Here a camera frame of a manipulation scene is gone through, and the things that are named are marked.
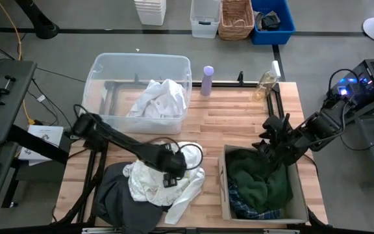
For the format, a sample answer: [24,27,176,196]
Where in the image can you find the grey cloth in bin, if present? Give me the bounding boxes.
[254,11,264,32]

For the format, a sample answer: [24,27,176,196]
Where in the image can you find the clear bottle with white cap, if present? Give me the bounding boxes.
[251,60,282,102]

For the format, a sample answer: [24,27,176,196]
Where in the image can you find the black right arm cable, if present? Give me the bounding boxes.
[323,68,374,152]

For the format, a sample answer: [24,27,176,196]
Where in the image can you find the purple bottle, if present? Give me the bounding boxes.
[201,65,215,97]

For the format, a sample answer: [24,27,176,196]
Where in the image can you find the white printed paper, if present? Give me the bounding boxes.
[18,125,64,166]

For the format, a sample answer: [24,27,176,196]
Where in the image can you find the small clear plastic bin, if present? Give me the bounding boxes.
[190,0,222,39]

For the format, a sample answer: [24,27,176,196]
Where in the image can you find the black stand leg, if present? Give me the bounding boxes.
[14,0,60,40]

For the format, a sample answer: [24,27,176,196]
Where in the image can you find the yellow cable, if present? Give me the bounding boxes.
[0,0,35,126]

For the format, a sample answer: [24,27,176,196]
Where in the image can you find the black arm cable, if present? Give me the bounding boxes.
[147,136,205,172]
[323,68,374,152]

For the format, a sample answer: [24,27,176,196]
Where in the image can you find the dark green garment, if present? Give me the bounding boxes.
[225,148,294,215]

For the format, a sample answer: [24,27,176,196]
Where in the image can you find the wicker basket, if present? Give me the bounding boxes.
[218,0,255,42]

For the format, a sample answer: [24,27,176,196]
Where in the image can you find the cardboard box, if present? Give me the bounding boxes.
[218,144,310,224]

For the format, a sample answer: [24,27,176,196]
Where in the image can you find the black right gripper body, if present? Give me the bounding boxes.
[269,122,305,166]

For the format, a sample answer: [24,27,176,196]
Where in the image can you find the black cloth in bin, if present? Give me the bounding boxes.
[260,11,281,32]

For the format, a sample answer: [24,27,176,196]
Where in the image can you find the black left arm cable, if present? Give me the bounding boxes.
[147,136,205,172]

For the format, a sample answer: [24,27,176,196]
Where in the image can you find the blue plastic bin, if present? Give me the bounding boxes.
[250,0,297,46]

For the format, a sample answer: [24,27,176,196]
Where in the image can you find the blue plaid shirt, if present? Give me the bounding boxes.
[228,178,284,220]

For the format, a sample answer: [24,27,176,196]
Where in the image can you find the large white cloth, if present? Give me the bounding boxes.
[123,141,206,225]

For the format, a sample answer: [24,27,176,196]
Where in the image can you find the clear plastic storage bin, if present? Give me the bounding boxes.
[82,53,193,135]

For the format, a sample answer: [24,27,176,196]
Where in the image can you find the stack of white bins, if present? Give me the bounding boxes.
[134,0,168,26]

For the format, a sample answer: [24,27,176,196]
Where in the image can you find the dark grey garment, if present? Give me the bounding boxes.
[92,161,171,234]

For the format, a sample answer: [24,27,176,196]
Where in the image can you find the white crumpled shirt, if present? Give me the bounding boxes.
[127,79,188,120]

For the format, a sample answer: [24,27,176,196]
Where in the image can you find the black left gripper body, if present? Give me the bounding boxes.
[154,144,188,180]

